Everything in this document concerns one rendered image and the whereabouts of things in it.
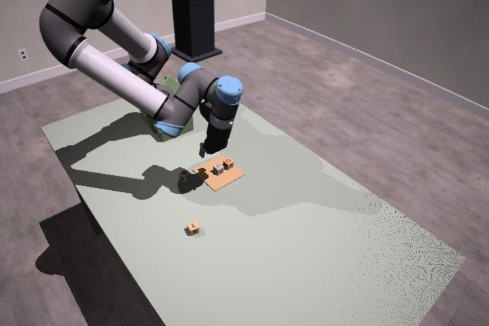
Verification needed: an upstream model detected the tan flat mat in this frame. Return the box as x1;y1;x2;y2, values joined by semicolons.
193;155;245;192

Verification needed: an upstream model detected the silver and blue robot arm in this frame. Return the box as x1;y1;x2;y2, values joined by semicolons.
39;0;242;138

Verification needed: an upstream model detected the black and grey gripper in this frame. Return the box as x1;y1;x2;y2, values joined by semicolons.
199;101;235;158

